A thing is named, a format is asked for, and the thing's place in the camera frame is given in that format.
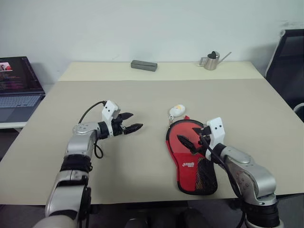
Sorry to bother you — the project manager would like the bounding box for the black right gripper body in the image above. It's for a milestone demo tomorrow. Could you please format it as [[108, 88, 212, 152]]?
[[195, 126, 213, 155]]

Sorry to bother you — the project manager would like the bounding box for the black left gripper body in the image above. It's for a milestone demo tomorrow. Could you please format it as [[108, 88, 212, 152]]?
[[111, 114, 127, 138]]

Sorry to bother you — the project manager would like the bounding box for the red and black paddle case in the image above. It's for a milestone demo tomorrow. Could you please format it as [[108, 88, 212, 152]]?
[[165, 115, 219, 196]]

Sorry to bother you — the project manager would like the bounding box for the white egg-shaped keychain pendant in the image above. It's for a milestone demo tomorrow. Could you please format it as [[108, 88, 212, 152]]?
[[168, 104, 186, 127]]

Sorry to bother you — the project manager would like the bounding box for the grey rectangular box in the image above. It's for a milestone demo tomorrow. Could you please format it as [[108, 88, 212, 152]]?
[[130, 59, 158, 72]]

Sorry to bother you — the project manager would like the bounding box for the small metal watering can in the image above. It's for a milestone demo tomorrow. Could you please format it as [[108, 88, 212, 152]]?
[[199, 50, 232, 71]]

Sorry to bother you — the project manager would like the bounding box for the dark rounded shape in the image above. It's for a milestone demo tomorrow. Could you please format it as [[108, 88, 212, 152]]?
[[125, 217, 150, 228]]

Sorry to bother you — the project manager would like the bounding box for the white side table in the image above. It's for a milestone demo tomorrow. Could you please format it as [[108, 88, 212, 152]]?
[[0, 121, 28, 129]]

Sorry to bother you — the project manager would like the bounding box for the open laptop computer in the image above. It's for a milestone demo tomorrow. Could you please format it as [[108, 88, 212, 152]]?
[[0, 56, 46, 124]]

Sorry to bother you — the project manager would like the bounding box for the black office chair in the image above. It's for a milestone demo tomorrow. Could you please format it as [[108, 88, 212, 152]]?
[[264, 28, 304, 117]]

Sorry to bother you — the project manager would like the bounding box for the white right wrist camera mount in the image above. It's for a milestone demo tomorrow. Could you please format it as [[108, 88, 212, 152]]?
[[205, 117, 226, 161]]

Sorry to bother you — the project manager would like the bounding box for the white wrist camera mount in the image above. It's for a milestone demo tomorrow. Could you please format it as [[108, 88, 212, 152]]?
[[101, 100, 121, 138], [205, 117, 226, 161]]

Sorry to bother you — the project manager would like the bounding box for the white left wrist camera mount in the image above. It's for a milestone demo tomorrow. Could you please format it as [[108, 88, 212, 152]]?
[[101, 100, 121, 138]]

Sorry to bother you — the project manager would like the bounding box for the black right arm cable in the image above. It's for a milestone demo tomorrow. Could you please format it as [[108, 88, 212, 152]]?
[[200, 136, 248, 228]]

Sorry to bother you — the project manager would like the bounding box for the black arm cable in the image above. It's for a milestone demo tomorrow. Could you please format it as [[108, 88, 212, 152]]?
[[77, 101, 107, 160], [200, 136, 248, 228]]

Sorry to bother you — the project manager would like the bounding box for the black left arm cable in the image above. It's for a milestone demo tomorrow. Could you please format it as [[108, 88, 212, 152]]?
[[77, 101, 107, 160]]

